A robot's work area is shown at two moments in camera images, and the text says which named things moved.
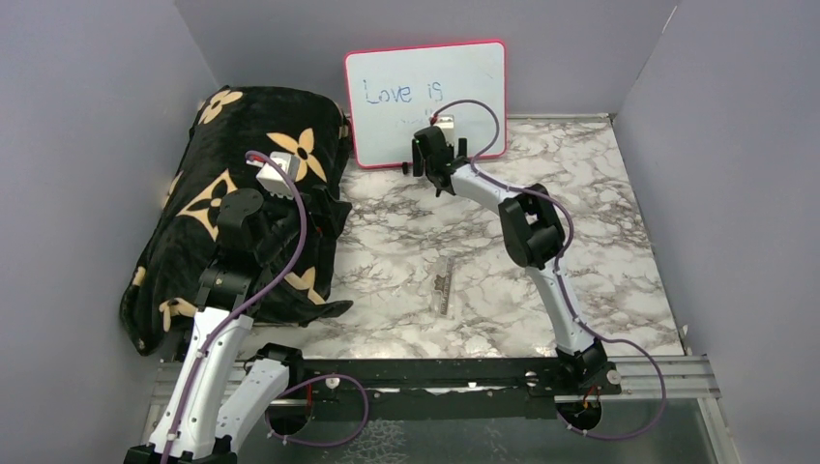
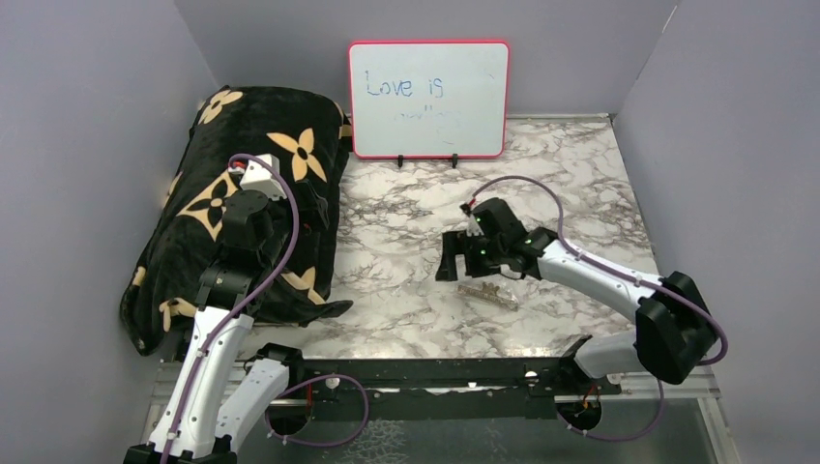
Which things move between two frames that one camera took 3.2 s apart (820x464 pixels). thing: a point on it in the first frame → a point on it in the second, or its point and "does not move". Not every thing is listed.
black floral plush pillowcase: x=209 y=161 does not move
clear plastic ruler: x=442 y=282 → x=491 y=294
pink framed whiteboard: x=393 y=93 does not move
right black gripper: x=419 y=164 → x=461 y=243
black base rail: x=431 y=390 does not move
